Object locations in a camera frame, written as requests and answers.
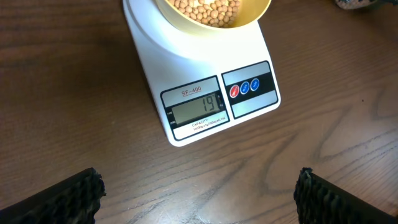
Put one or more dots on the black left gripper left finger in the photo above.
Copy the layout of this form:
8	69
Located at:
73	200

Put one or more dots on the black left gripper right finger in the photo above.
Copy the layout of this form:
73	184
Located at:
321	202

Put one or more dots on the white digital kitchen scale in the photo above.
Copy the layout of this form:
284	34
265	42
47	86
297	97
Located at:
201	84

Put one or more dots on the pale yellow bowl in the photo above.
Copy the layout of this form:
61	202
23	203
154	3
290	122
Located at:
250	11

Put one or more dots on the soybeans in yellow bowl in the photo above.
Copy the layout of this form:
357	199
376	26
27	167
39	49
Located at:
214	13

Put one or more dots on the clear plastic container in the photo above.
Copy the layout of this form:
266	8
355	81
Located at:
354	4

